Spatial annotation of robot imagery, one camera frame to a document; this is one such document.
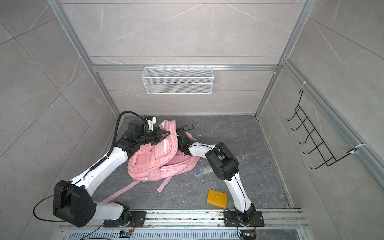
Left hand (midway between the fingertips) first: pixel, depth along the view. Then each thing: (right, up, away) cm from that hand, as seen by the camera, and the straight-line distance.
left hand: (171, 129), depth 78 cm
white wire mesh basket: (+1, +34, +23) cm, 41 cm away
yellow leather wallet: (+25, -37, +1) cm, 44 cm away
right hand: (-10, -11, +13) cm, 20 cm away
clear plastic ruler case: (+18, -25, +11) cm, 33 cm away
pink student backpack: (-7, -17, +2) cm, 18 cm away
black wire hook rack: (+66, -7, -16) cm, 68 cm away
